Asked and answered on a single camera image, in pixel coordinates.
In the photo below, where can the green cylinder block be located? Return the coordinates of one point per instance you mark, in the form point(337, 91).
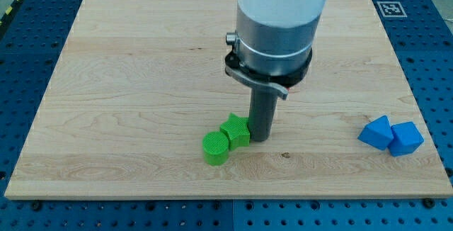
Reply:
point(215, 146)

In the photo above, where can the light wooden board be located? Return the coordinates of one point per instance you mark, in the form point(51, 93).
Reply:
point(139, 83)

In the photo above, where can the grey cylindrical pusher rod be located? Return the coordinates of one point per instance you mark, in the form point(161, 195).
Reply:
point(261, 112)

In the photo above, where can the white fiducial marker tag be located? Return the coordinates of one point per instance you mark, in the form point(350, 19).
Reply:
point(391, 9)

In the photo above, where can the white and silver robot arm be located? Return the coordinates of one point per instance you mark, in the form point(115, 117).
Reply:
point(271, 50)

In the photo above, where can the blue triangular block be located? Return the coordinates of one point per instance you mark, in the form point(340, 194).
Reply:
point(377, 133)

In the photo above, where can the blue cube block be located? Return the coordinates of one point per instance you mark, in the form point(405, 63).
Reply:
point(407, 139)

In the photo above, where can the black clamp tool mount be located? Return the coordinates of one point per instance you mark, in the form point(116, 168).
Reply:
point(277, 86)

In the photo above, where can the green star block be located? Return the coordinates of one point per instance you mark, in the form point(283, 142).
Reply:
point(236, 130)

